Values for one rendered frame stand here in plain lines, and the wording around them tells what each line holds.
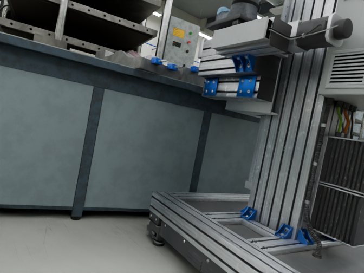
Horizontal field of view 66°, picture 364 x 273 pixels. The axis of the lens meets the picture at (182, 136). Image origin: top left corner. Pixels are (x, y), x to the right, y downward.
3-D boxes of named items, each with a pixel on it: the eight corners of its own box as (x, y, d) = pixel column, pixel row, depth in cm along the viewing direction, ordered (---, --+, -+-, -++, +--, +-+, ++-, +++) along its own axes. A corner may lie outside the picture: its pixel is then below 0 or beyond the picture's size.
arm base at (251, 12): (265, 30, 122) (269, 7, 122) (240, 17, 114) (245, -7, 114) (240, 36, 135) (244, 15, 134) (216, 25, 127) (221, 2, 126)
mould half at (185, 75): (218, 92, 170) (222, 70, 169) (180, 82, 158) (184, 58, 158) (182, 93, 214) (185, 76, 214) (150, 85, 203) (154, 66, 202)
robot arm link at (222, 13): (232, 7, 164) (218, 4, 164) (228, 25, 163) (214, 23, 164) (231, 14, 172) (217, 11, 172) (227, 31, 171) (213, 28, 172)
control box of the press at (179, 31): (171, 185, 259) (202, 25, 252) (141, 182, 245) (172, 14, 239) (163, 179, 278) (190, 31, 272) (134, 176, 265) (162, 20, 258)
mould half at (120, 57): (178, 80, 154) (182, 60, 153) (140, 67, 136) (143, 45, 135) (128, 79, 189) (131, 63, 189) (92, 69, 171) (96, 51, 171)
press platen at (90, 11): (156, 36, 232) (157, 30, 232) (1, -16, 182) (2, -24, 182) (131, 50, 298) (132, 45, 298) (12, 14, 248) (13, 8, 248)
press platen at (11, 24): (151, 66, 233) (152, 60, 233) (-6, 23, 183) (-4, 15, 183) (127, 73, 299) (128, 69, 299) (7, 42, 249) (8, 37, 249)
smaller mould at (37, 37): (65, 56, 143) (67, 41, 142) (32, 47, 136) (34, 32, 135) (62, 60, 160) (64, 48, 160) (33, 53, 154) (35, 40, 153)
